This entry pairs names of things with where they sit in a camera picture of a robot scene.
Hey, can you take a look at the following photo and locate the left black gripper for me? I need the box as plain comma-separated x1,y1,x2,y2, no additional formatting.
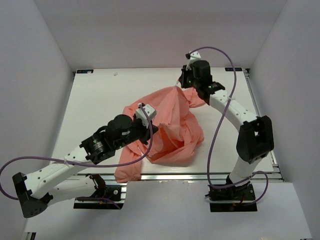
114,115,159,150

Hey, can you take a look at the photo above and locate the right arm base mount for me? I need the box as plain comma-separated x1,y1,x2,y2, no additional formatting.
205,183,258,213

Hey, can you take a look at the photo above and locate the left blue table label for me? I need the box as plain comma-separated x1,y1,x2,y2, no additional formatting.
76,69,94,74

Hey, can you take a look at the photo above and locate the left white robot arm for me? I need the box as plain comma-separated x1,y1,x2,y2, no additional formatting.
12,109,158,218

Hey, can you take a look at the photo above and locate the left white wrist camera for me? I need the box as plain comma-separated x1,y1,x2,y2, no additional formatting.
135,103,157,128

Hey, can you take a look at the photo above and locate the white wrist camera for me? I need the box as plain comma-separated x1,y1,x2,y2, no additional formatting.
135,103,157,128
185,51,202,71

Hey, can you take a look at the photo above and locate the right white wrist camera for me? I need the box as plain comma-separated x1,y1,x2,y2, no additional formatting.
185,51,202,71

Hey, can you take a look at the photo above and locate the front white panel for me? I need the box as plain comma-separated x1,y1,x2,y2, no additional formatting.
25,181,311,240

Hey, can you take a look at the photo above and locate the right blue table label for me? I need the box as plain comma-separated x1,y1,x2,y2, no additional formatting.
224,67,243,72

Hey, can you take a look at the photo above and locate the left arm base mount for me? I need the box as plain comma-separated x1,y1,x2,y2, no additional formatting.
73,174,125,210

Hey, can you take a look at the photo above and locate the blue table label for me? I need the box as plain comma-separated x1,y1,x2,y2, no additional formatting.
224,67,243,72
76,69,94,74

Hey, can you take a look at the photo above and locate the salmon pink jacket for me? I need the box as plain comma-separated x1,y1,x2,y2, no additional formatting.
114,86,205,183

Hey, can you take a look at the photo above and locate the right aluminium side rail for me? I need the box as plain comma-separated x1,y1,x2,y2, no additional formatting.
243,68,282,175

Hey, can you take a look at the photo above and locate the front aluminium rail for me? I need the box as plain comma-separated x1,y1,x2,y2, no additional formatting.
68,172,283,182

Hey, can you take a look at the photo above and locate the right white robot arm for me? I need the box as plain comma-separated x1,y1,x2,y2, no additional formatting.
178,58,274,200

